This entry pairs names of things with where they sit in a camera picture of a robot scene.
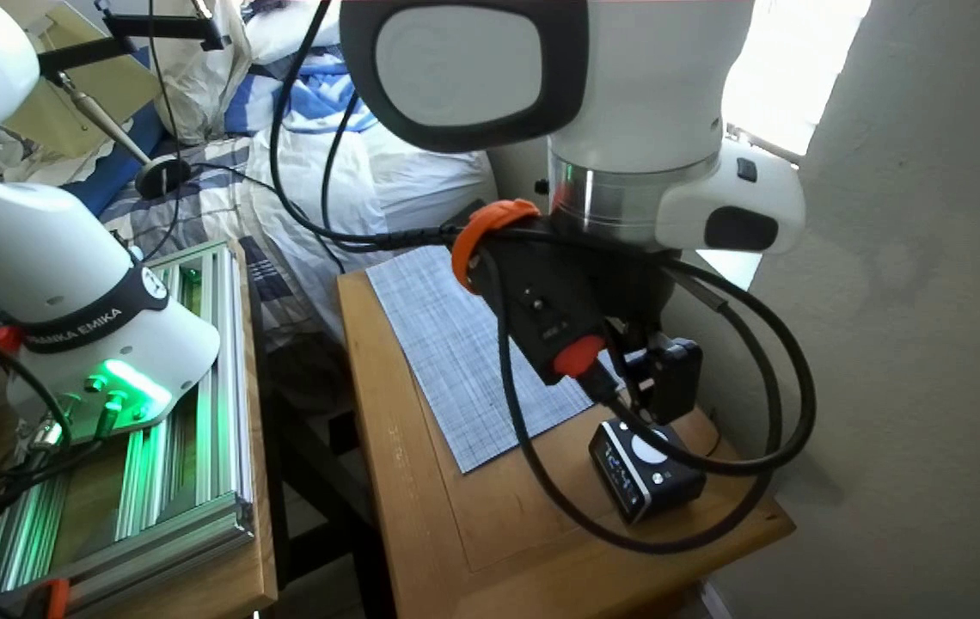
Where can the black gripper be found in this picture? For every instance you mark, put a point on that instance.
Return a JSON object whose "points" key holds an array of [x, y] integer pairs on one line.
{"points": [[565, 299]]}

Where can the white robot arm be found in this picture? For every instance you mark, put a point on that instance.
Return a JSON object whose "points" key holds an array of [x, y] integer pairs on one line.
{"points": [[628, 98]]}

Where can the aluminium rail robot base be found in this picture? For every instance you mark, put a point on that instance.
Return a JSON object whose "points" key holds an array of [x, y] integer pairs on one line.
{"points": [[162, 519]]}

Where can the grey woven placemat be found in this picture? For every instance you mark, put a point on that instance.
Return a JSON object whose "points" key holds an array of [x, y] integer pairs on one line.
{"points": [[453, 343]]}

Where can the wooden side table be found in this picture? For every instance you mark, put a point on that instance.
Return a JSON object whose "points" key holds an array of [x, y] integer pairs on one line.
{"points": [[492, 544]]}

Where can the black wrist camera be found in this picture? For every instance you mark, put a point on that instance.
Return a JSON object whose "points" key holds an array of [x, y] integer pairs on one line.
{"points": [[667, 376]]}

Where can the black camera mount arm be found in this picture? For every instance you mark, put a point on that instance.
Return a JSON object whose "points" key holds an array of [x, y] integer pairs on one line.
{"points": [[123, 29]]}

